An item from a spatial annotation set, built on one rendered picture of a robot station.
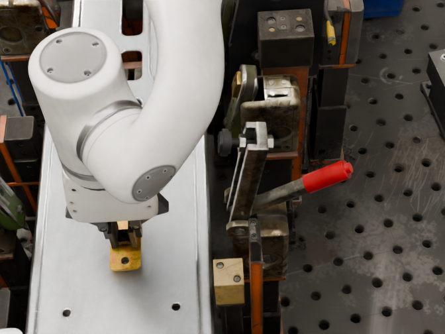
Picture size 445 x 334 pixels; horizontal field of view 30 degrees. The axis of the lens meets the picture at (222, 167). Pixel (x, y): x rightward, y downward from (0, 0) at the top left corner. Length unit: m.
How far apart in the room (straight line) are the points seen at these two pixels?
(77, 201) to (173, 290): 0.18
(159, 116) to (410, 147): 0.84
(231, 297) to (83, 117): 0.32
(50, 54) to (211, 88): 0.15
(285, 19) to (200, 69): 0.38
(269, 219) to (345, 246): 0.40
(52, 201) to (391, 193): 0.61
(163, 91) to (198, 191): 0.38
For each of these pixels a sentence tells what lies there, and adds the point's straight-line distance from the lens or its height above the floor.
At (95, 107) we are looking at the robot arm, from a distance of 0.75.
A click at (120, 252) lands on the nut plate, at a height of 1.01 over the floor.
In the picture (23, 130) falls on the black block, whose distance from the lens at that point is 1.18.
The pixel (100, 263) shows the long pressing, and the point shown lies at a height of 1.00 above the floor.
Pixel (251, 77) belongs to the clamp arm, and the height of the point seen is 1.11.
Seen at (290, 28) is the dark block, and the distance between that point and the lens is 1.08.
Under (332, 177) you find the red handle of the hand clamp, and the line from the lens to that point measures 0.92.
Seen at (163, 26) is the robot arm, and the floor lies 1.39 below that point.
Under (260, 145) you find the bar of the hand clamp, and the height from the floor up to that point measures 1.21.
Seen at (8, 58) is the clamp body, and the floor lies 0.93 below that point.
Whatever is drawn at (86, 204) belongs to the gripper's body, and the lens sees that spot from 0.92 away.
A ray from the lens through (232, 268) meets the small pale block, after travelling 0.94.
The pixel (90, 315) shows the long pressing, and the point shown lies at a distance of 1.01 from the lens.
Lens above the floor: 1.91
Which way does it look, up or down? 57 degrees down
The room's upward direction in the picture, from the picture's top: 4 degrees counter-clockwise
